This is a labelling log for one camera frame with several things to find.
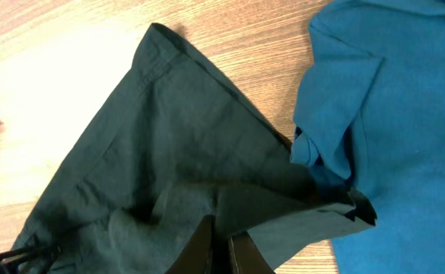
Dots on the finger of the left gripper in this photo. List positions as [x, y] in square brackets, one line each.
[29, 260]

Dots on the black shorts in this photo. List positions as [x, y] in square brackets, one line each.
[175, 142]

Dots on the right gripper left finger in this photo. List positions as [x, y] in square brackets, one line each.
[196, 256]

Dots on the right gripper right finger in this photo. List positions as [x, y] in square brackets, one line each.
[245, 257]

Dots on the blue shirt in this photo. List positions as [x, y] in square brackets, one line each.
[370, 115]

